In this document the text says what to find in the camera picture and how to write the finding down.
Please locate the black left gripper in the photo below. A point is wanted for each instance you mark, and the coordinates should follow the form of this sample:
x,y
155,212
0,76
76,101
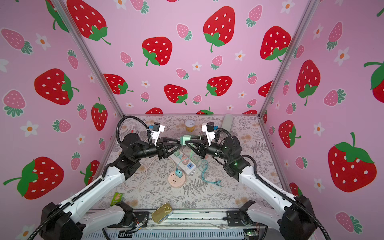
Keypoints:
x,y
161,151

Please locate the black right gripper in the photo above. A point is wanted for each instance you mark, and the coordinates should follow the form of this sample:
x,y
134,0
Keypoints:
x,y
203,146

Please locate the pink charger plug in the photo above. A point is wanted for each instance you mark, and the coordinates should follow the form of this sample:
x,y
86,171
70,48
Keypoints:
x,y
185,160

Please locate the teal charger plug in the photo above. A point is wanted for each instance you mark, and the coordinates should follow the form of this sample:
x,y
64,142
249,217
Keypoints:
x,y
179,173

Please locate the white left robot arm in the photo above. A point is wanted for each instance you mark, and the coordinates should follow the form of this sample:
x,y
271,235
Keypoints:
x,y
64,221

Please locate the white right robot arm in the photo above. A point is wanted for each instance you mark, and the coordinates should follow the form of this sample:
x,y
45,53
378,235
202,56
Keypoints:
x,y
292,216

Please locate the white multicolour power strip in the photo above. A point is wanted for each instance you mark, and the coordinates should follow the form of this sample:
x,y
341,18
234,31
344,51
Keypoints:
x,y
188,169

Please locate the yellow labelled food can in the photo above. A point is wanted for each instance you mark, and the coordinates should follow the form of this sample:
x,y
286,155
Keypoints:
x,y
190,125

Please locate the pale green glasses case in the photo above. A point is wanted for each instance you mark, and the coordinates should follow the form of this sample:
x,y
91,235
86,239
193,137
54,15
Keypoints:
x,y
228,122

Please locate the round pink power socket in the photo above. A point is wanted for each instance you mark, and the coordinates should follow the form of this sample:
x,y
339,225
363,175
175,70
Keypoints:
x,y
176,182

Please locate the gold sardine tin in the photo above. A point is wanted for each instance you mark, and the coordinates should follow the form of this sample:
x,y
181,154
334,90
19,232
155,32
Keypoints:
x,y
162,213

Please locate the green snack packet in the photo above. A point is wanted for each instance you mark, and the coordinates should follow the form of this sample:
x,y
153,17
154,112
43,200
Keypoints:
x,y
117,198

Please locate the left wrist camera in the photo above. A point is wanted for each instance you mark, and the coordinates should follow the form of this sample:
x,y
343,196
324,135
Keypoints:
x,y
156,129

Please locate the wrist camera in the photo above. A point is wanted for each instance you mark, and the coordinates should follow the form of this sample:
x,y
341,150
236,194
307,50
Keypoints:
x,y
209,130
156,129

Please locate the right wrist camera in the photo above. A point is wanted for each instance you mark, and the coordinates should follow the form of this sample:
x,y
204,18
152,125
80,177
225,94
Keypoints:
x,y
209,130

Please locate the silver aluminium corner post left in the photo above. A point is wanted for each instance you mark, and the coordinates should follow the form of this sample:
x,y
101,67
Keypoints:
x,y
79,40

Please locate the silver aluminium corner post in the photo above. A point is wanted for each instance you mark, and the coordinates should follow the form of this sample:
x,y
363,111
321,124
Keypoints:
x,y
79,40
300,30

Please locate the silver aluminium corner post right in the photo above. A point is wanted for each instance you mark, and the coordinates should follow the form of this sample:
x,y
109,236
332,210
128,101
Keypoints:
x,y
300,30

